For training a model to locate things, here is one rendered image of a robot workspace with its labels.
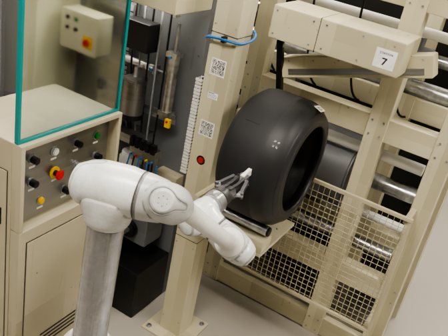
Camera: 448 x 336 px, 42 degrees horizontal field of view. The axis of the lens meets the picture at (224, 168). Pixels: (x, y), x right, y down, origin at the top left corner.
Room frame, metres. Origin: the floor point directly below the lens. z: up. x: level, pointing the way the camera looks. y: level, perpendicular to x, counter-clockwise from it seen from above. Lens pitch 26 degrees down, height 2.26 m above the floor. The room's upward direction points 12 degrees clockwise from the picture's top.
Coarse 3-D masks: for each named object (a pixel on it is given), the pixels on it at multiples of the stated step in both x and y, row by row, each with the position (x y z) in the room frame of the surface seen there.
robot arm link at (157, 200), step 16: (144, 176) 1.33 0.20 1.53; (160, 176) 1.37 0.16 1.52; (144, 192) 1.29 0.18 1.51; (160, 192) 1.26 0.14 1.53; (176, 192) 1.28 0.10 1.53; (144, 208) 1.27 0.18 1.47; (160, 208) 1.24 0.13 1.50; (176, 208) 1.26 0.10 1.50; (192, 208) 1.36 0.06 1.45; (176, 224) 1.32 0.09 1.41
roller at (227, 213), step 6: (228, 210) 2.29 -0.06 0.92; (228, 216) 2.28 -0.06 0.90; (234, 216) 2.27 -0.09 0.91; (240, 216) 2.26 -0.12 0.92; (246, 216) 2.27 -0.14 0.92; (240, 222) 2.25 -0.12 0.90; (246, 222) 2.24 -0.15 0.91; (252, 222) 2.23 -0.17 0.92; (258, 222) 2.24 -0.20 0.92; (252, 228) 2.22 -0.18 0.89; (258, 228) 2.21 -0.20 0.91; (264, 228) 2.21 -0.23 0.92; (270, 228) 2.21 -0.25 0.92; (264, 234) 2.20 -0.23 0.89
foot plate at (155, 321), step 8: (160, 312) 2.58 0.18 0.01; (152, 320) 2.50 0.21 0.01; (160, 320) 2.52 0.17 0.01; (192, 320) 2.57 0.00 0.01; (200, 320) 2.58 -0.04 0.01; (144, 328) 2.44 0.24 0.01; (152, 328) 2.44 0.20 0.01; (160, 328) 2.45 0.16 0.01; (192, 328) 2.51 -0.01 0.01; (200, 328) 2.52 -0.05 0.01
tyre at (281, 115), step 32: (256, 96) 2.36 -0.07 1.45; (288, 96) 2.39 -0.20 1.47; (256, 128) 2.20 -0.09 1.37; (288, 128) 2.19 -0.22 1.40; (320, 128) 2.44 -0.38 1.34; (224, 160) 2.18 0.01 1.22; (256, 160) 2.12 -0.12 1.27; (288, 160) 2.13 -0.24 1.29; (320, 160) 2.50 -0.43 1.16; (256, 192) 2.10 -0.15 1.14; (288, 192) 2.51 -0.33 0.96
